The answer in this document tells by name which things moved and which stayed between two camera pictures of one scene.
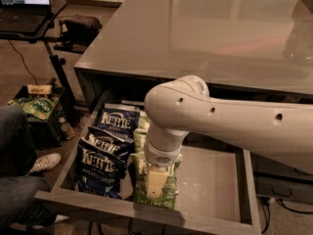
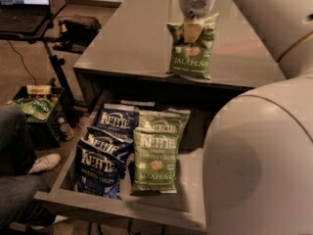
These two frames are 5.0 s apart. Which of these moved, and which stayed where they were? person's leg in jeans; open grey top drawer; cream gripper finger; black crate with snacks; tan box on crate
Moved: cream gripper finger
Stayed: black crate with snacks; person's leg in jeans; open grey top drawer; tan box on crate
